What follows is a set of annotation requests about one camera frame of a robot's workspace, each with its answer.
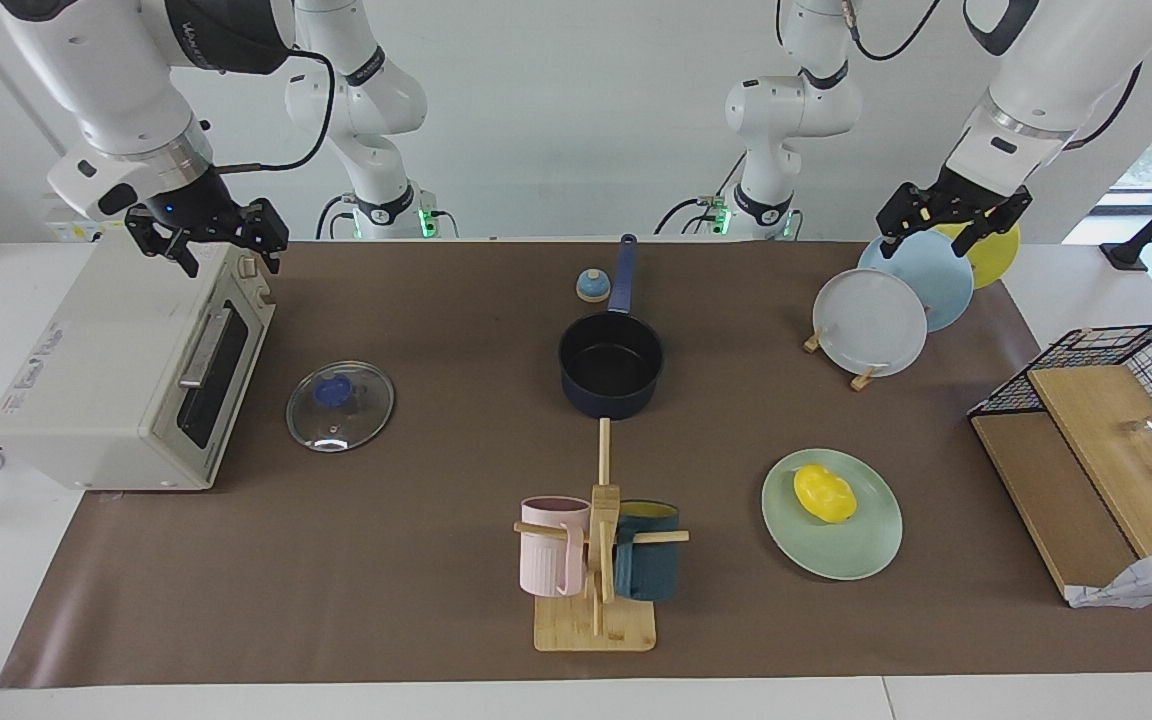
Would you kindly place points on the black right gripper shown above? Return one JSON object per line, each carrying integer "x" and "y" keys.
{"x": 196, "y": 205}

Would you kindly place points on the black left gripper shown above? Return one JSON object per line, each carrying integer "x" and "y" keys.
{"x": 946, "y": 200}

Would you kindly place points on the glass lid blue knob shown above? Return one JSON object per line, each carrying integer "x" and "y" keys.
{"x": 341, "y": 410}

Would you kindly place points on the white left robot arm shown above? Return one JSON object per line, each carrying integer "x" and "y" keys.
{"x": 1056, "y": 70}

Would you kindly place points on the light blue plate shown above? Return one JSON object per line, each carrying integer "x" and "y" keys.
{"x": 936, "y": 290}

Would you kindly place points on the yellow plate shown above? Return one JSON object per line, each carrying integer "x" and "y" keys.
{"x": 998, "y": 255}

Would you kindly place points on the pale grey plate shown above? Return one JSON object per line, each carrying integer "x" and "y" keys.
{"x": 871, "y": 325}

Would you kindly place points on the wooden plate rack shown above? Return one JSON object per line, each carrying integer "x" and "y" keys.
{"x": 863, "y": 380}

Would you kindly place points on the mint green plate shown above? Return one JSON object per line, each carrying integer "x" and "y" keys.
{"x": 836, "y": 550}

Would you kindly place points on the white power strip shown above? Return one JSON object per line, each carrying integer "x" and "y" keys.
{"x": 76, "y": 228}

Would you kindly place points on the beige toaster oven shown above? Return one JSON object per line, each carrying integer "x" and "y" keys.
{"x": 96, "y": 390}

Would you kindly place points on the light wooden board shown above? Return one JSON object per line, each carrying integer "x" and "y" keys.
{"x": 1106, "y": 450}

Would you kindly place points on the dark wooden board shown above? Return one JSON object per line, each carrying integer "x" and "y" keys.
{"x": 1046, "y": 490}

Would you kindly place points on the brown table mat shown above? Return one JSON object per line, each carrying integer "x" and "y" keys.
{"x": 436, "y": 480}

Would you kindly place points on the dark blue saucepan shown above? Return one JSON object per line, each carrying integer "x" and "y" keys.
{"x": 608, "y": 400}

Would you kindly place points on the dark teal mug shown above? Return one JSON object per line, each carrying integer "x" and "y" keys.
{"x": 651, "y": 570}

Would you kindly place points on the pink ribbed mug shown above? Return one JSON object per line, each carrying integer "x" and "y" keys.
{"x": 548, "y": 560}

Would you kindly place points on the wooden mug tree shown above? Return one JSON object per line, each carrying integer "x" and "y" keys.
{"x": 596, "y": 625}

